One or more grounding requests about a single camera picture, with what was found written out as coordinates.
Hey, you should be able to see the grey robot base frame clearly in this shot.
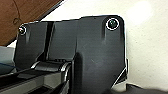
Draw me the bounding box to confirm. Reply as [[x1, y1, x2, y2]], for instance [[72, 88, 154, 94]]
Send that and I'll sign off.
[[0, 59, 72, 94]]

